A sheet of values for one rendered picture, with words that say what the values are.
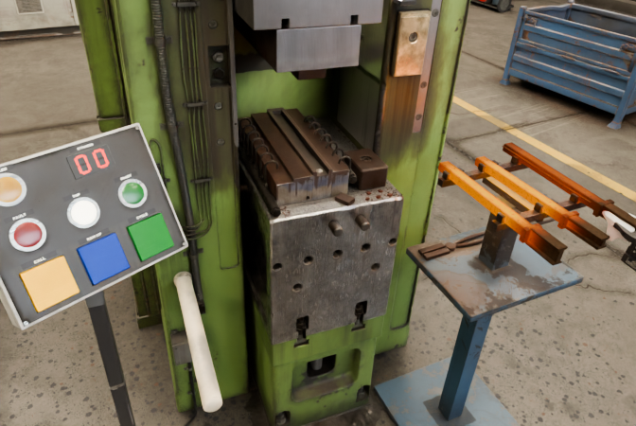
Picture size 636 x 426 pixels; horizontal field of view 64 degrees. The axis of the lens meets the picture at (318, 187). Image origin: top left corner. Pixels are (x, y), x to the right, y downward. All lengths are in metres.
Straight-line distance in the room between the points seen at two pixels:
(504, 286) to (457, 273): 0.13
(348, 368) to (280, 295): 0.55
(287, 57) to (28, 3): 5.34
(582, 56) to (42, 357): 4.30
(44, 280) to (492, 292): 1.06
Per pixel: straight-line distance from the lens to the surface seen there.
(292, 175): 1.30
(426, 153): 1.64
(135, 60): 1.24
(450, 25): 1.51
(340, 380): 1.89
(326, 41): 1.17
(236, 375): 1.94
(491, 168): 1.45
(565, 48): 4.91
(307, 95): 1.75
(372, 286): 1.55
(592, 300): 2.76
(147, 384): 2.13
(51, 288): 1.03
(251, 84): 1.67
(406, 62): 1.43
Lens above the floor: 1.65
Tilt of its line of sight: 32 degrees down
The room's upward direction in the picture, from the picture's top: 3 degrees clockwise
